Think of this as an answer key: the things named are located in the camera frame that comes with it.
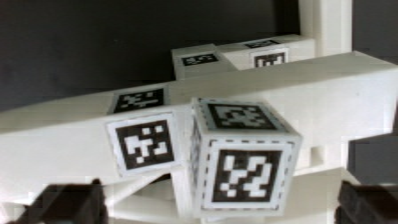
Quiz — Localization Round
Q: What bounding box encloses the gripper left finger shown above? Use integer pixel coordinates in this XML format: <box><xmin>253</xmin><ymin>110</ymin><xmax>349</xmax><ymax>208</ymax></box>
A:
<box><xmin>15</xmin><ymin>179</ymin><xmax>108</xmax><ymax>224</ymax></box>

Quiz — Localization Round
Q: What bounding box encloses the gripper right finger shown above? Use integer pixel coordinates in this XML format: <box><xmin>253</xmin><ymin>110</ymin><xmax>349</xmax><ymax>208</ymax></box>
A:
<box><xmin>333</xmin><ymin>181</ymin><xmax>398</xmax><ymax>224</ymax></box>

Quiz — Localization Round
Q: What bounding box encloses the white U-shaped border frame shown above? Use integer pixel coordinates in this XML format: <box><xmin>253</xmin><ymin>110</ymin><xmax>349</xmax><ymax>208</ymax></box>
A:
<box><xmin>298</xmin><ymin>0</ymin><xmax>353</xmax><ymax>57</ymax></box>

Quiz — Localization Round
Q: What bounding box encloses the white chair back part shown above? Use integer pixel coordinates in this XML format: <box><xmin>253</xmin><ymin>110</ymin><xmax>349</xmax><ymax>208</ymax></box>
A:
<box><xmin>0</xmin><ymin>52</ymin><xmax>398</xmax><ymax>224</ymax></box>

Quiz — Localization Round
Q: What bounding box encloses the small tagged white cube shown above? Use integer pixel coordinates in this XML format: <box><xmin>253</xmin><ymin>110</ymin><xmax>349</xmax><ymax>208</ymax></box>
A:
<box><xmin>191</xmin><ymin>98</ymin><xmax>301</xmax><ymax>213</ymax></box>

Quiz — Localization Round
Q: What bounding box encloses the white chair leg block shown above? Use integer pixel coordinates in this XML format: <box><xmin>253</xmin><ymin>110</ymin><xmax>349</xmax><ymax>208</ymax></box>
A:
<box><xmin>170</xmin><ymin>34</ymin><xmax>314</xmax><ymax>80</ymax></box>

